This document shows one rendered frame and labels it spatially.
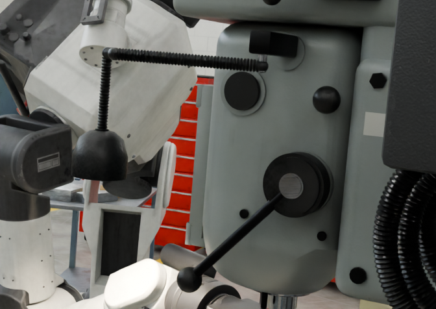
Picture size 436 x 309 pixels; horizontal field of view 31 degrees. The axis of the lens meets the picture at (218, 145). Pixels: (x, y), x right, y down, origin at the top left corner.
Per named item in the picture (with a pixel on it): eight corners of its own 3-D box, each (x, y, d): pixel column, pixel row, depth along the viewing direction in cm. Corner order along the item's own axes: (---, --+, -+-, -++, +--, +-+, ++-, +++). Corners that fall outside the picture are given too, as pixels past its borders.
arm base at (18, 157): (-26, 197, 132) (-53, 139, 126) (29, 154, 140) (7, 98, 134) (36, 215, 123) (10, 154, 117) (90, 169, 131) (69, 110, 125)
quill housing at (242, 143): (178, 286, 96) (199, 17, 92) (246, 254, 114) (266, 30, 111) (329, 320, 88) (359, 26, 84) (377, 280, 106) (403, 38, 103)
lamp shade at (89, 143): (71, 170, 107) (73, 124, 106) (124, 173, 108) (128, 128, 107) (71, 179, 100) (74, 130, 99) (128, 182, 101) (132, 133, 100)
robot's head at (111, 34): (85, 74, 125) (74, 43, 117) (96, 21, 130) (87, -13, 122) (126, 78, 125) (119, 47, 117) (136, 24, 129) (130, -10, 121)
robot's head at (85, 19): (96, 51, 125) (71, 23, 119) (105, 6, 129) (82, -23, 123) (132, 47, 123) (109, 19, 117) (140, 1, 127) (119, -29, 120)
